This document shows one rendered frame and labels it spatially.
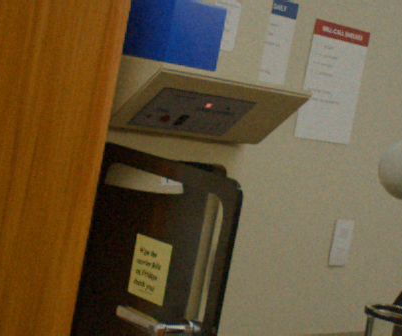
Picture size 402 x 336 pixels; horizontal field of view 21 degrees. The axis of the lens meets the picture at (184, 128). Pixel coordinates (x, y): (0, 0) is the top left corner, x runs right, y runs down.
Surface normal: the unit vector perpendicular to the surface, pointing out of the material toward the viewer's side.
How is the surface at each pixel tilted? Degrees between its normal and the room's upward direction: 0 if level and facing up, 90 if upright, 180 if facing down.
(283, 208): 90
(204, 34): 90
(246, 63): 90
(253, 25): 90
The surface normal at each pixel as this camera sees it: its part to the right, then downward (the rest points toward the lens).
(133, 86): -0.70, -0.10
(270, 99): 0.36, 0.81
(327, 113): 0.69, 0.17
